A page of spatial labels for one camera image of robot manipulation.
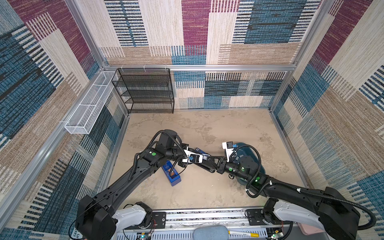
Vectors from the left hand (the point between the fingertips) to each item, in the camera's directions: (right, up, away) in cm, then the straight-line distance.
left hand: (199, 150), depth 72 cm
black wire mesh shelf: (-38, +37, +37) cm, 64 cm away
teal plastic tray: (+29, -4, +23) cm, 37 cm away
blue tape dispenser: (-15, -14, +11) cm, 23 cm away
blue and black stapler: (+1, -4, +22) cm, 22 cm away
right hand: (+4, -5, +2) cm, 7 cm away
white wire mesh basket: (-54, +15, -1) cm, 56 cm away
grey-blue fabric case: (+5, -36, -5) cm, 37 cm away
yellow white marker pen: (+24, -38, -4) cm, 45 cm away
